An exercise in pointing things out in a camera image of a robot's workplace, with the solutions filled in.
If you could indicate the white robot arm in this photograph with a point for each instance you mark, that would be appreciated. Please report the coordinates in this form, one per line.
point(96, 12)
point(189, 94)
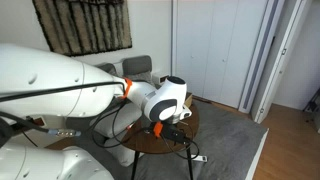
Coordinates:
point(40, 83)

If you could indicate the white power strip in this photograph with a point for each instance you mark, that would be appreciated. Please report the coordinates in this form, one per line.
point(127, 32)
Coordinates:
point(200, 158)

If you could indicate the black table leg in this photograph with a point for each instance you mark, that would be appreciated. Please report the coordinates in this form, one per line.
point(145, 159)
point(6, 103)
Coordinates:
point(135, 165)
point(190, 165)

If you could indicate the shaggy striped wall hanging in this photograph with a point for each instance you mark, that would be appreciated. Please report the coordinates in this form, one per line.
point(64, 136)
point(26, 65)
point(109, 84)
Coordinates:
point(83, 26)

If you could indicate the small white wooden nightstand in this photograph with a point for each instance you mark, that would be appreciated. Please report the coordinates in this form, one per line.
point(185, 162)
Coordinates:
point(160, 79)

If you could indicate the dark metal rack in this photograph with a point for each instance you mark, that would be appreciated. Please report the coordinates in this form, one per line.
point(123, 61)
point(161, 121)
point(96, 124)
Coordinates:
point(313, 103)

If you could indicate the white built-in closet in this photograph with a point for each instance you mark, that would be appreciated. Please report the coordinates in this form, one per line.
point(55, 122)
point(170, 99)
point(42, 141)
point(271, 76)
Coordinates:
point(220, 50)

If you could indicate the grey sofa headrest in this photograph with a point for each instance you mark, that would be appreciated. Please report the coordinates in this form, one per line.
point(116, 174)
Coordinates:
point(108, 69)
point(136, 65)

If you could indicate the grey plaid pillow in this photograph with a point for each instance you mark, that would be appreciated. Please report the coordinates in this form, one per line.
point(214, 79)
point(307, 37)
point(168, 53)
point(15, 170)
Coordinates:
point(143, 79)

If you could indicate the white room door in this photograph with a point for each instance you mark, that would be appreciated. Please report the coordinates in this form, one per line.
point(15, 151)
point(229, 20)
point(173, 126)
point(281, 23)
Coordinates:
point(283, 66)

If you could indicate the grey floor rug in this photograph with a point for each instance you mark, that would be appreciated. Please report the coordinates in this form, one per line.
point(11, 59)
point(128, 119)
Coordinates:
point(226, 140)

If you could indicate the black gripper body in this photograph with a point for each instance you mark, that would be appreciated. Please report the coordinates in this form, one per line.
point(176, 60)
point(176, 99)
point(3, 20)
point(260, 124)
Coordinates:
point(173, 133)

